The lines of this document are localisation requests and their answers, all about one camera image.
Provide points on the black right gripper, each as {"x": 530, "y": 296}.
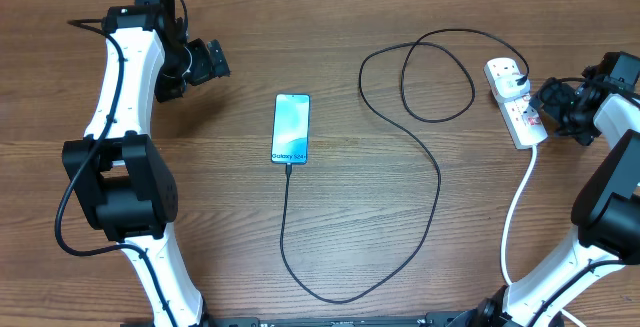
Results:
{"x": 584, "y": 133}

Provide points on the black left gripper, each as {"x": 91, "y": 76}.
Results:
{"x": 205, "y": 67}

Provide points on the white power strip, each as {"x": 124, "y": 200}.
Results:
{"x": 523, "y": 122}

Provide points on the blue Samsung Galaxy phone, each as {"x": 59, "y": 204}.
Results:
{"x": 290, "y": 137}

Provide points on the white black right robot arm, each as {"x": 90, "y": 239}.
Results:
{"x": 604, "y": 237}

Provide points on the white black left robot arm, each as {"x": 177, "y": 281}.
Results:
{"x": 122, "y": 195}

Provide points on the white USB charger adapter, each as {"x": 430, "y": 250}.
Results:
{"x": 508, "y": 87}

